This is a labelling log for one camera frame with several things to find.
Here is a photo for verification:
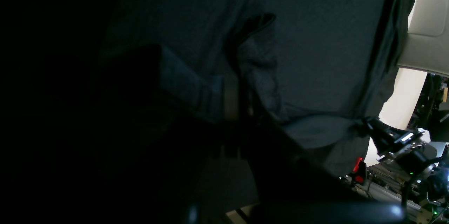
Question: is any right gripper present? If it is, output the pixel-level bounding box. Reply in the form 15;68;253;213
363;117;437;176

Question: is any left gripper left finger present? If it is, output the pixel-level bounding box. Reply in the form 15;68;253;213
96;45;238;224

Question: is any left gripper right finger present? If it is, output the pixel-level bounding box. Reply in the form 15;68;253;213
239;77;407;224

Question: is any dark grey T-shirt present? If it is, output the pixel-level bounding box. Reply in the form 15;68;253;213
100;0;414;176

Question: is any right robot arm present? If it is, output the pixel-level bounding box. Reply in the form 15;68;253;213
363;117;448;224

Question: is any red black clamp right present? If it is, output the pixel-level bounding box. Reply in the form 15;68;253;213
348;157;367;185

